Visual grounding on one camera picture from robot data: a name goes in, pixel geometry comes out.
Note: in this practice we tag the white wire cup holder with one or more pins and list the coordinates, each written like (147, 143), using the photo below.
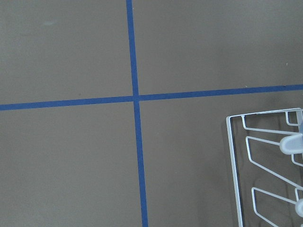
(268, 184)

